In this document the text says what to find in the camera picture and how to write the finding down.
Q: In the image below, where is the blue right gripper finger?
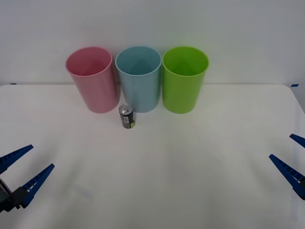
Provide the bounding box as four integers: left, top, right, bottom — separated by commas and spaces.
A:
269, 154, 305, 200
289, 134, 305, 149

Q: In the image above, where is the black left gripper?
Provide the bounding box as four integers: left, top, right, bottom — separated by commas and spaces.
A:
0, 144, 55, 213

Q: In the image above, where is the black drink can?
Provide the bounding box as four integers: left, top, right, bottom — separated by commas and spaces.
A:
119, 103, 136, 130

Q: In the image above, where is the pink plastic bin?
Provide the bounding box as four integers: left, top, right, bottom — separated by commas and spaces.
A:
65, 46, 120, 114

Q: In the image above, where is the green plastic bin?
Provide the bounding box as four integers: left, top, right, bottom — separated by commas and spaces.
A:
162, 46, 210, 114

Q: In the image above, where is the pale blue plastic bin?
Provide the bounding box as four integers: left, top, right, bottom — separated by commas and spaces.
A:
115, 45, 162, 113

